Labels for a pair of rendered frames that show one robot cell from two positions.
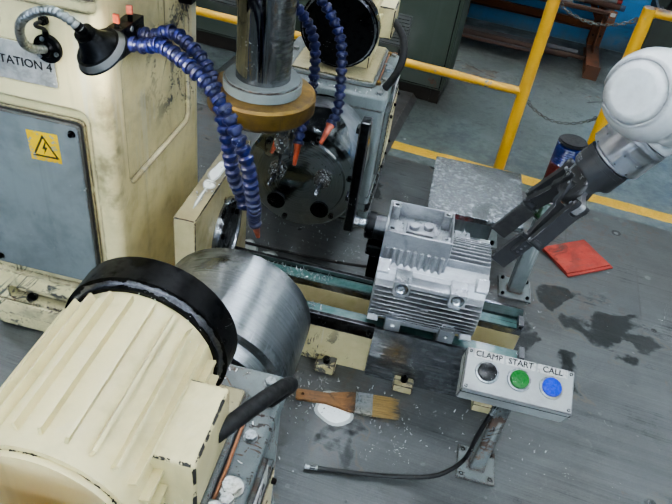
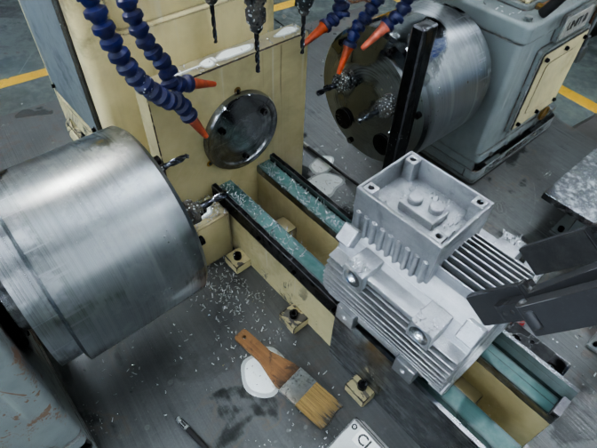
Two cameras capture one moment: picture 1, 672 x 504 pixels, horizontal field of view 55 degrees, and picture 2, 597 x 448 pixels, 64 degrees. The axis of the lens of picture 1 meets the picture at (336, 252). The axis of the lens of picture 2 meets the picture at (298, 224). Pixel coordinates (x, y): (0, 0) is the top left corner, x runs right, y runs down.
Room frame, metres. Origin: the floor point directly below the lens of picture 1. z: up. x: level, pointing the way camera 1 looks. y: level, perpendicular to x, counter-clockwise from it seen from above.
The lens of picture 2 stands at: (0.57, -0.29, 1.53)
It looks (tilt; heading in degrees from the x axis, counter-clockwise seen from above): 49 degrees down; 41
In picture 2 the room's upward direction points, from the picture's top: 3 degrees clockwise
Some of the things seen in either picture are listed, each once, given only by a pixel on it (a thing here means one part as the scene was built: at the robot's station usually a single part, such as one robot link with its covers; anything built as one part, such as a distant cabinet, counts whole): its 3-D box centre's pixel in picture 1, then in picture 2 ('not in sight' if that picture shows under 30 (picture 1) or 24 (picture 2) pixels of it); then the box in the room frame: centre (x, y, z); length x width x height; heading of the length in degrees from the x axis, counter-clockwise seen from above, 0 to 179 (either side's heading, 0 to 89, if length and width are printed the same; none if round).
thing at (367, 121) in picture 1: (358, 177); (406, 110); (1.11, -0.02, 1.12); 0.04 x 0.03 x 0.26; 84
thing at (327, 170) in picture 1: (313, 152); (413, 76); (1.32, 0.09, 1.04); 0.41 x 0.25 x 0.25; 174
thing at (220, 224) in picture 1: (228, 233); (242, 132); (1.00, 0.22, 1.02); 0.15 x 0.02 x 0.15; 174
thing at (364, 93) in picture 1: (334, 122); (485, 58); (1.58, 0.06, 0.99); 0.35 x 0.31 x 0.37; 174
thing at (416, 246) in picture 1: (417, 236); (417, 215); (0.96, -0.14, 1.11); 0.12 x 0.11 x 0.07; 85
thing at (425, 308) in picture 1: (427, 279); (426, 282); (0.96, -0.18, 1.01); 0.20 x 0.19 x 0.19; 85
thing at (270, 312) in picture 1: (208, 368); (56, 262); (0.64, 0.16, 1.04); 0.37 x 0.25 x 0.25; 174
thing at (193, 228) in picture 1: (197, 243); (224, 133); (1.01, 0.28, 0.97); 0.30 x 0.11 x 0.34; 174
